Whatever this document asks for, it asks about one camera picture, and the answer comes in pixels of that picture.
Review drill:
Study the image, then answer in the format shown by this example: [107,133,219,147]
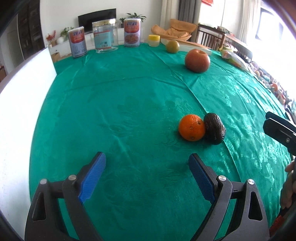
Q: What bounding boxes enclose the small green-yellow pear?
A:
[166,40,180,54]

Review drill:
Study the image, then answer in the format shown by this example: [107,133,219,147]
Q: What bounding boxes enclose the orange tangerine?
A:
[178,114,206,142]

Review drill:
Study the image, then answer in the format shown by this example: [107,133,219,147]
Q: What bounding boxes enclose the white cardboard box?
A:
[1,48,57,238]

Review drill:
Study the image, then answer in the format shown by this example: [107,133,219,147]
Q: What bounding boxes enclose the snack bag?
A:
[219,48,250,72]

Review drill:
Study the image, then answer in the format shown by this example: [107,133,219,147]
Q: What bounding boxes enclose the red wall decoration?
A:
[201,0,213,6]

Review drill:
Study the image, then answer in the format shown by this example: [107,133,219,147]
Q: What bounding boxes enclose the black television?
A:
[78,9,116,33]

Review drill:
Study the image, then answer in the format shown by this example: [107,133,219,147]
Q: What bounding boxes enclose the red flower vase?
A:
[46,30,56,46]

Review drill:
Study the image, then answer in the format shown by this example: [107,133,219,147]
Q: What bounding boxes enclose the left green plant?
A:
[60,27,74,40]

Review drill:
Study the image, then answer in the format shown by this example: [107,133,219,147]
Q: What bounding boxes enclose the red apple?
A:
[185,49,210,73]

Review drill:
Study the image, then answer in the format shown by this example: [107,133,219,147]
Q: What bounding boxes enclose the red-label tin can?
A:
[68,27,87,58]
[124,18,141,47]

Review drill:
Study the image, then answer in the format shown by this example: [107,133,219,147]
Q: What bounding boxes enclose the wooden chair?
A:
[197,24,226,51]

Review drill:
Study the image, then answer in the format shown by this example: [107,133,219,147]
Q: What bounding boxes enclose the dark wooden bookshelf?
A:
[17,0,45,60]

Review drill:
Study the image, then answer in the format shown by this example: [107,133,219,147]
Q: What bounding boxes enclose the clear glass jar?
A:
[92,19,118,53]

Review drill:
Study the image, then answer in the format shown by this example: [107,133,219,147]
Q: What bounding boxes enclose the cardboard box on floor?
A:
[51,52,61,63]

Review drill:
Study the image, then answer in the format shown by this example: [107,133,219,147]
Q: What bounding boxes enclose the green tablecloth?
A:
[30,44,290,240]

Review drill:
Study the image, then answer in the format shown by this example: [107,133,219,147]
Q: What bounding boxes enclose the person's right hand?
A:
[280,161,295,209]

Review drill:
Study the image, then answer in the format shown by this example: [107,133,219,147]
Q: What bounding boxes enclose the small potted plant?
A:
[119,18,125,28]

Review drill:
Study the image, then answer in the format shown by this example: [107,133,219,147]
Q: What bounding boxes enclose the left red-label tin can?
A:
[68,27,87,58]

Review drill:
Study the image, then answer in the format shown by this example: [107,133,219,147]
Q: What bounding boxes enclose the dark avocado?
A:
[203,113,226,145]

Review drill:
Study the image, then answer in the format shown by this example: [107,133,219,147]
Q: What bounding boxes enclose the orange lounge chair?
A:
[151,19,197,41]

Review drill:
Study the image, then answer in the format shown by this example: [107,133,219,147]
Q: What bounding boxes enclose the large potted plant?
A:
[127,13,147,22]

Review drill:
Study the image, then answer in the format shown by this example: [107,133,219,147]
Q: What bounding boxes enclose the grey curtain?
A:
[178,0,201,24]

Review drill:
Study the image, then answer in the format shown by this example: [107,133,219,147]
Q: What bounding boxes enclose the right red-label tin can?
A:
[124,18,141,47]

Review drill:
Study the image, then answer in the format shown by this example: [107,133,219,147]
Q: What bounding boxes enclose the yellow lid small jar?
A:
[147,34,161,47]

